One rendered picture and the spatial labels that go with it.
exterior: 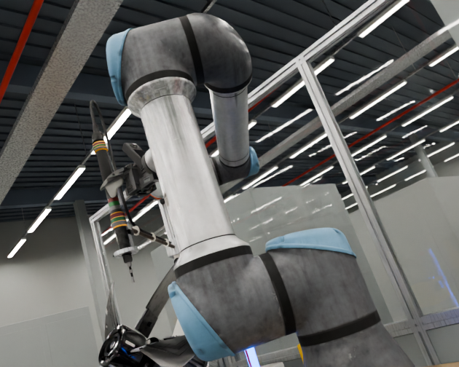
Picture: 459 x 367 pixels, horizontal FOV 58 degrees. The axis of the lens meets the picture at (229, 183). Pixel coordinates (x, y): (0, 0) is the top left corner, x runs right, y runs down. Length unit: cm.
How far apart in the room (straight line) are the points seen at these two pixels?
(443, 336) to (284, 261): 101
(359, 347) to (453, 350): 97
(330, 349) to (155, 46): 51
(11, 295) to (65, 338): 705
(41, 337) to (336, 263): 649
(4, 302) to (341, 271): 1343
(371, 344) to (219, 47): 49
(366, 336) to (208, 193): 28
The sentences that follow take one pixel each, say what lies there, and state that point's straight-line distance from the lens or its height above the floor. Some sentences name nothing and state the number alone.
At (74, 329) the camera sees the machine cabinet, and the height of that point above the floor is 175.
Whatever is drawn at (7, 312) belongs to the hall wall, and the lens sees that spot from 1381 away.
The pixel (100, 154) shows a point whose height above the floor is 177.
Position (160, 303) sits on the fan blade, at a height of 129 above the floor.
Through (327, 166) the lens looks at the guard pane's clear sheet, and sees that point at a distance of 161.
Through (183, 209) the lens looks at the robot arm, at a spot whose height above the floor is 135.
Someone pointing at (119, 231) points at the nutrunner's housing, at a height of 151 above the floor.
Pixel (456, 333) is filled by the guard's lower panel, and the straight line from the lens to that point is 151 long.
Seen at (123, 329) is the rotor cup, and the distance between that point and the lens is 125.
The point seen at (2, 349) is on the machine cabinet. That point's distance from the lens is 679.
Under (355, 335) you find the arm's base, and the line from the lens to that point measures 57.
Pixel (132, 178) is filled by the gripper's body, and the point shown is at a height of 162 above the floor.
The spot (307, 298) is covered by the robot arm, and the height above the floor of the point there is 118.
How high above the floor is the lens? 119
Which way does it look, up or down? 17 degrees up
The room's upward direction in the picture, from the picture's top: 19 degrees counter-clockwise
